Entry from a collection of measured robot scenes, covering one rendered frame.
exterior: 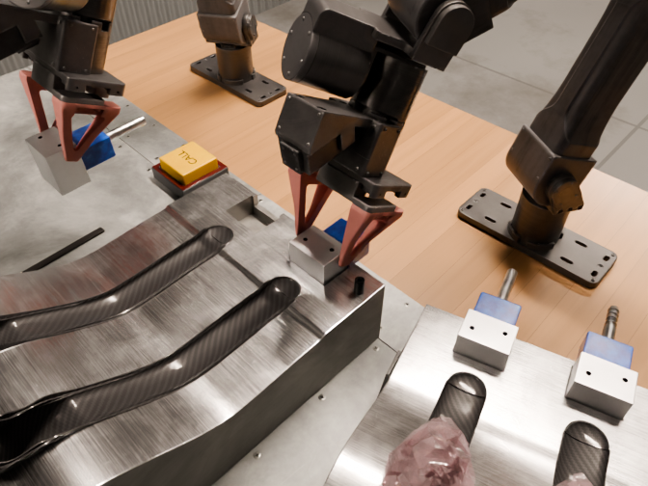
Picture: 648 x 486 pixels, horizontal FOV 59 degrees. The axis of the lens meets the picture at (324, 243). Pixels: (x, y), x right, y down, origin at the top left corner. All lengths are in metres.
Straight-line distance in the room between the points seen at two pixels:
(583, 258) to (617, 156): 1.74
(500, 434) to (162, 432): 0.29
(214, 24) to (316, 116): 0.56
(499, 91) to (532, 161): 2.08
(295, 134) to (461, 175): 0.45
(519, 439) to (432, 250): 0.29
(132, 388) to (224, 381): 0.08
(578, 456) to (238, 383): 0.30
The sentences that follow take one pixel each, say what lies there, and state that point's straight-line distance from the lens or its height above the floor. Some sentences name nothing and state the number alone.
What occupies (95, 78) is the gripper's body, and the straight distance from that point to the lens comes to 0.65.
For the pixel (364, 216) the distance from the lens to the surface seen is 0.52.
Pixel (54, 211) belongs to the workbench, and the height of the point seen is 0.80.
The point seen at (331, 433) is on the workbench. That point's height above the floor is 0.80.
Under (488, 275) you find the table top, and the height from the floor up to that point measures 0.80.
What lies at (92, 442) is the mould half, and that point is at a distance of 0.48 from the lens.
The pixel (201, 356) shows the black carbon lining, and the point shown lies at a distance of 0.55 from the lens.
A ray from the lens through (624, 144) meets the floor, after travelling 2.60.
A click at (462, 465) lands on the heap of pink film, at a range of 0.48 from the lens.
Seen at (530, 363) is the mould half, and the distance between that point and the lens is 0.60.
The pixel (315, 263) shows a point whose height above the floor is 0.91.
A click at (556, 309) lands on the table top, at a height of 0.80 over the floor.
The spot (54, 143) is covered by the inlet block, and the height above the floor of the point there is 0.96.
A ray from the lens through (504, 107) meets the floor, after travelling 2.65.
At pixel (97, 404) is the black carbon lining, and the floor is 0.91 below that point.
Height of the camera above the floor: 1.33
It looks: 45 degrees down
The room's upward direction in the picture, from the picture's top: straight up
